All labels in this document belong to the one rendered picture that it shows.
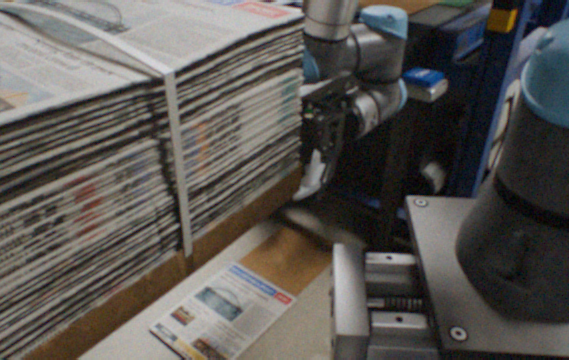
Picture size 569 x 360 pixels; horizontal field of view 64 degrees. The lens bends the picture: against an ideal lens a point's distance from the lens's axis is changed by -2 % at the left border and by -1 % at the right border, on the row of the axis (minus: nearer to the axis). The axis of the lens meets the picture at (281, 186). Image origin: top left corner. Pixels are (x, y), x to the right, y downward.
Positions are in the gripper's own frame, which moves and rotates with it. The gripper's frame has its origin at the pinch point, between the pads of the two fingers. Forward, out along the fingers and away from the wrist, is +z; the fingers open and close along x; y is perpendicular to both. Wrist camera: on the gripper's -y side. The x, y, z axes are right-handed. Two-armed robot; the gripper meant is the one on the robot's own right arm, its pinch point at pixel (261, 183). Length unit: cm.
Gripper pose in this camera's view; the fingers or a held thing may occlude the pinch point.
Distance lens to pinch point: 63.0
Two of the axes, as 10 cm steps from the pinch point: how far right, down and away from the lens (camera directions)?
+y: 0.5, -8.1, -5.9
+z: -6.4, 4.3, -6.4
